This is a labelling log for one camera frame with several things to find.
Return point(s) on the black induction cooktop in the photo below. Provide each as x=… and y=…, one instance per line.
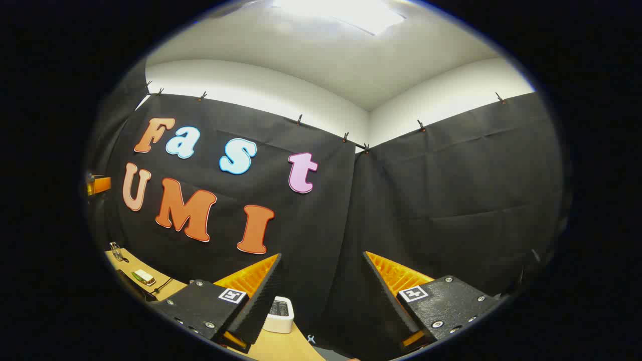
x=133, y=287

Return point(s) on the white toaster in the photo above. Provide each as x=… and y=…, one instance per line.
x=278, y=316

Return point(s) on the ceiling light panel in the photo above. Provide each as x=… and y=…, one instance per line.
x=346, y=12

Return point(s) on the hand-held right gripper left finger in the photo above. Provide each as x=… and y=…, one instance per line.
x=261, y=301

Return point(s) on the row of black cloth clips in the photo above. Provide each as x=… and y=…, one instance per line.
x=299, y=119

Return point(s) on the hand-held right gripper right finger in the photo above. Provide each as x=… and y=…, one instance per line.
x=386, y=301

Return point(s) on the sandwich with lettuce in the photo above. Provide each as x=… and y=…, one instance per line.
x=144, y=277

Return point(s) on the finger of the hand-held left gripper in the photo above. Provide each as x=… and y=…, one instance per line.
x=102, y=185

